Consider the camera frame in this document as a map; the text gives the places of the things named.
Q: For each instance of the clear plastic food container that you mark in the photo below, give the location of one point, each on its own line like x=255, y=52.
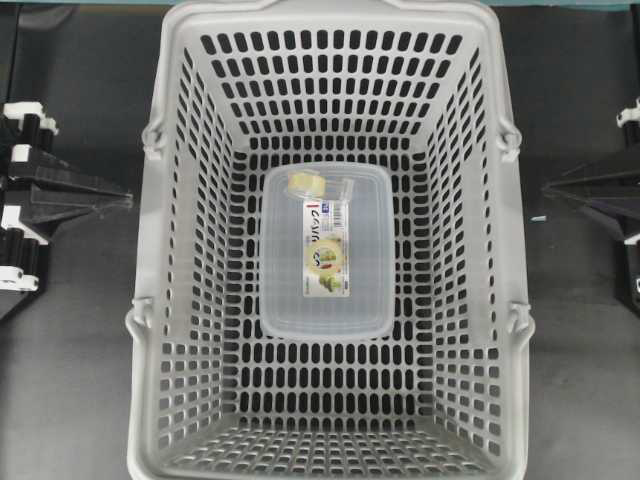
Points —
x=326, y=268

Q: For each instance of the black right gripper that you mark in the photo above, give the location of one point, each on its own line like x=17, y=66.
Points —
x=607, y=190

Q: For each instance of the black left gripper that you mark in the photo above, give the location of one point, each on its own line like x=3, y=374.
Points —
x=29, y=220

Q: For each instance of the grey plastic shopping basket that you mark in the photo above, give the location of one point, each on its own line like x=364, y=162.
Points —
x=418, y=88

